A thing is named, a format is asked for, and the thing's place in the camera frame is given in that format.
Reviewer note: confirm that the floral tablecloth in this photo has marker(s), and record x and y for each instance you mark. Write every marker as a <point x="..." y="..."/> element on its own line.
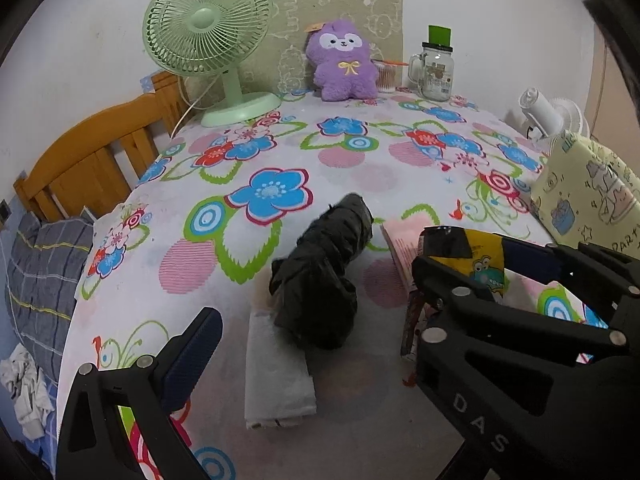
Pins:
<point x="214" y="211"/>

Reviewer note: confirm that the crumpled white cloth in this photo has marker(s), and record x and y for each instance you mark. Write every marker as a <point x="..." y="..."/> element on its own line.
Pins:
<point x="26" y="384"/>

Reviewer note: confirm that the white folded cloth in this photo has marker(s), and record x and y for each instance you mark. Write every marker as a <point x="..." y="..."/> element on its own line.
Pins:
<point x="279" y="391"/>

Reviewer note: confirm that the grey plaid pillow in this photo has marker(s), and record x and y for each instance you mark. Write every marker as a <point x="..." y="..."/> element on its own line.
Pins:
<point x="44" y="267"/>

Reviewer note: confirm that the green desk fan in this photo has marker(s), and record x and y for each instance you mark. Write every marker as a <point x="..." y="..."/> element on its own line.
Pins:
<point x="211" y="38"/>

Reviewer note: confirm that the purple plush toy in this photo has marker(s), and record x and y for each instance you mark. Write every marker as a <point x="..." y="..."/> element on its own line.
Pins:
<point x="342" y="64"/>

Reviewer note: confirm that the yellow patterned fabric storage box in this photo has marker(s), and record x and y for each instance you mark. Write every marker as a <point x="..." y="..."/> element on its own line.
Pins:
<point x="587" y="194"/>

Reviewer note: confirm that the white floor fan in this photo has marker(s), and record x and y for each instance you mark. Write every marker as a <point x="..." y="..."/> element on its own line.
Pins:
<point x="545" y="118"/>

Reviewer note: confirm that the yellow cartoon snack pack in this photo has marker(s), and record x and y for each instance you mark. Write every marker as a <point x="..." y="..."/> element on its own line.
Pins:
<point x="447" y="257"/>

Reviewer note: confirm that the green cup on jar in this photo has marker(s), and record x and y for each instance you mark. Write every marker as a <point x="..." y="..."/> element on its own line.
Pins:
<point x="439" y="35"/>

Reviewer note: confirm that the glass mason jar mug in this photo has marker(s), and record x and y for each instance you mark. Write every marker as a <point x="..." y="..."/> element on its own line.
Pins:
<point x="432" y="71"/>

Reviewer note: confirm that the cotton swab jar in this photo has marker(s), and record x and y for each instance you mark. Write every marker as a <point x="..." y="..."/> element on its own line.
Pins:
<point x="389" y="75"/>

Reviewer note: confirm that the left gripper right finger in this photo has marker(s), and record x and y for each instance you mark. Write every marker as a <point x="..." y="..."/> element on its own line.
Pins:
<point x="536" y="397"/>

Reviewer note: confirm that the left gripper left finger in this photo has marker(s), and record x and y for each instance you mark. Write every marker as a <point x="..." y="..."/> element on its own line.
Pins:
<point x="92" y="441"/>

